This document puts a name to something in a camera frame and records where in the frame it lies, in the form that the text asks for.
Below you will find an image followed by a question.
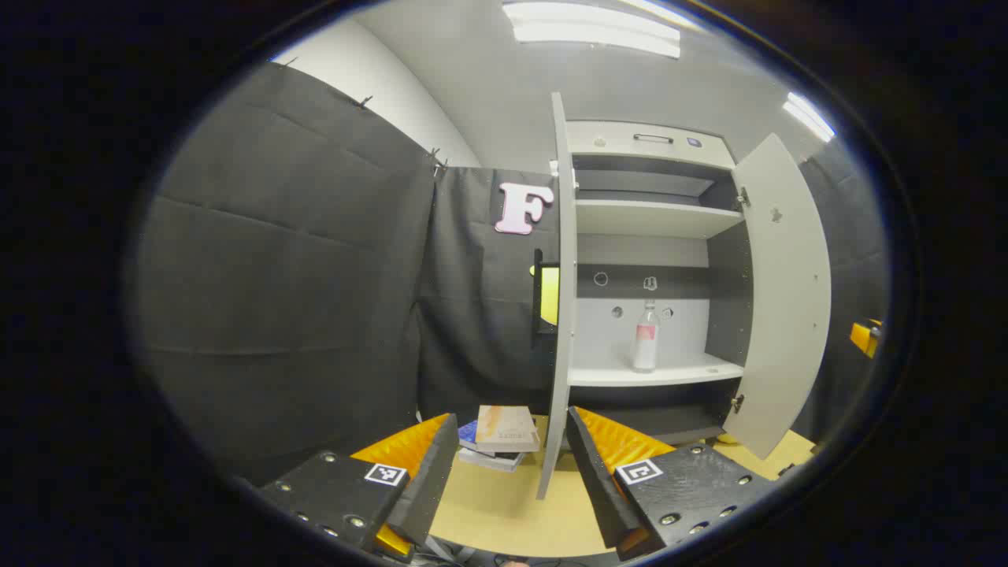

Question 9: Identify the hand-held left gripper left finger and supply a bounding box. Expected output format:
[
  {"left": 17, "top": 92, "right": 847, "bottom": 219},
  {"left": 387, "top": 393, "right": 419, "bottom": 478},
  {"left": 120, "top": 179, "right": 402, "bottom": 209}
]
[{"left": 258, "top": 413, "right": 461, "bottom": 561}]

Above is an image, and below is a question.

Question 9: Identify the clear bottle with pink label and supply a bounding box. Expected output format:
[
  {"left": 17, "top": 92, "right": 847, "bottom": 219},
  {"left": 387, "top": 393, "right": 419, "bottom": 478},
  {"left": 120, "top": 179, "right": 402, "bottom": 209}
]
[{"left": 632, "top": 299, "right": 661, "bottom": 374}]

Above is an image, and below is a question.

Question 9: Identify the grey cabinet door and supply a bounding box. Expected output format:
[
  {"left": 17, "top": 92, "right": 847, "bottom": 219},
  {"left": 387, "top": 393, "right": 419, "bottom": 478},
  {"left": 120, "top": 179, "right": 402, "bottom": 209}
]
[
  {"left": 537, "top": 92, "right": 580, "bottom": 501},
  {"left": 723, "top": 132, "right": 832, "bottom": 461}
]

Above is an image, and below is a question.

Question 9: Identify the black door handle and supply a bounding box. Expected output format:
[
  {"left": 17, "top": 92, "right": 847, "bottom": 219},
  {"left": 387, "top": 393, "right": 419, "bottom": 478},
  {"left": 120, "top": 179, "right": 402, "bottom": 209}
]
[{"left": 532, "top": 249, "right": 545, "bottom": 349}]

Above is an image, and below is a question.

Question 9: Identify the beige and orange book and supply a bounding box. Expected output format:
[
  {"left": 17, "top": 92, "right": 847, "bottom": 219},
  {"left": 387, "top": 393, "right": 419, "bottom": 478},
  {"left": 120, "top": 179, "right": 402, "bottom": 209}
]
[{"left": 476, "top": 406, "right": 542, "bottom": 454}]

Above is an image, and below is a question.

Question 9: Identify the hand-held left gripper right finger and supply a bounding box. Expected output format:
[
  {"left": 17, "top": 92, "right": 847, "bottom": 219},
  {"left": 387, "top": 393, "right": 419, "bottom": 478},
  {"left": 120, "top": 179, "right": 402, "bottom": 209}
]
[{"left": 565, "top": 406, "right": 780, "bottom": 561}]

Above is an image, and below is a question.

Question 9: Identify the grey cabinet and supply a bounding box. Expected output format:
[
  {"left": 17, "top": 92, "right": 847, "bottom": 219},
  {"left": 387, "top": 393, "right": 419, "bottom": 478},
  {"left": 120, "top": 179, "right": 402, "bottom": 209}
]
[{"left": 565, "top": 120, "right": 749, "bottom": 446}]

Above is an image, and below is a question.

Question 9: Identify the white book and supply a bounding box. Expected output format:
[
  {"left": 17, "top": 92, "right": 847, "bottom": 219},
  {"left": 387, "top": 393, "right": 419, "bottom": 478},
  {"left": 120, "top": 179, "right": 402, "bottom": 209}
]
[{"left": 459, "top": 447, "right": 527, "bottom": 473}]

